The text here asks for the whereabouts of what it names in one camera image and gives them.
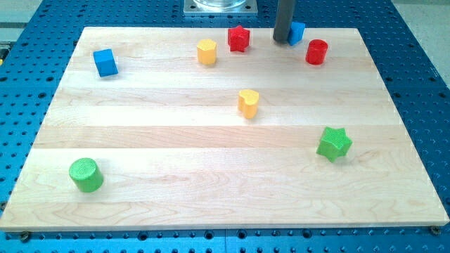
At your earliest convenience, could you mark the blue triangle block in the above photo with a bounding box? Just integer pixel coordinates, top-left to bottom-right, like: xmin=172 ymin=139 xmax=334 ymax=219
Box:
xmin=288 ymin=22 xmax=306 ymax=46

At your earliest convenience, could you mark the yellow hexagon block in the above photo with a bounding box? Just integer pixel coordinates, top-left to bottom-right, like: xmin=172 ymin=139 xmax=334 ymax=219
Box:
xmin=197 ymin=39 xmax=217 ymax=65

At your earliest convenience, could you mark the green cylinder block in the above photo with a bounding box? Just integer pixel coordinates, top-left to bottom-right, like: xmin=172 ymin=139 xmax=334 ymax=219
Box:
xmin=69 ymin=157 xmax=103 ymax=193

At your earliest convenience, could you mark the red star block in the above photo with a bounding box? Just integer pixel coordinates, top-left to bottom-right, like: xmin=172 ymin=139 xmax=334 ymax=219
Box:
xmin=228 ymin=25 xmax=250 ymax=52

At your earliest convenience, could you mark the blue perforated metal table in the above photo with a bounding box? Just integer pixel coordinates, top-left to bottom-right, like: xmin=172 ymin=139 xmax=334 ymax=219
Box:
xmin=1 ymin=0 xmax=449 ymax=252

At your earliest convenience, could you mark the yellow heart block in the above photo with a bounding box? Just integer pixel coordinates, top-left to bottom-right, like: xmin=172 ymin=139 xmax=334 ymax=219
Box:
xmin=238 ymin=89 xmax=259 ymax=119

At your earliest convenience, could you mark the green star block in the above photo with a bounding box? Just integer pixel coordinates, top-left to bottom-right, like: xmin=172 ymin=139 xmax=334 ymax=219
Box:
xmin=316 ymin=126 xmax=353 ymax=162

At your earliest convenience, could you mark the light wooden board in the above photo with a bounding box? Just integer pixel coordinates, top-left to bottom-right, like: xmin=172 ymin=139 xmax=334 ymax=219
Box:
xmin=1 ymin=27 xmax=449 ymax=231

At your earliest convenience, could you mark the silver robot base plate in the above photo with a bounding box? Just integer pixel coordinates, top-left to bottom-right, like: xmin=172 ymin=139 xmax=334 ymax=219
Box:
xmin=183 ymin=0 xmax=258 ymax=16

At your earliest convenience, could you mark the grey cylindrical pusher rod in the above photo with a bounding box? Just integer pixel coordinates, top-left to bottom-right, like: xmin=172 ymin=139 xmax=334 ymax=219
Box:
xmin=273 ymin=0 xmax=296 ymax=44

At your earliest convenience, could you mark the blue cube block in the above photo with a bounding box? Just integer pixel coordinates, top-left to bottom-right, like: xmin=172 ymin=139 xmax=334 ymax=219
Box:
xmin=93 ymin=48 xmax=118 ymax=77

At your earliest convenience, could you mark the red cylinder block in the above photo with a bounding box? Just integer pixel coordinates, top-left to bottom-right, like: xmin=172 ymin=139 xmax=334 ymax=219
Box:
xmin=305 ymin=39 xmax=328 ymax=65

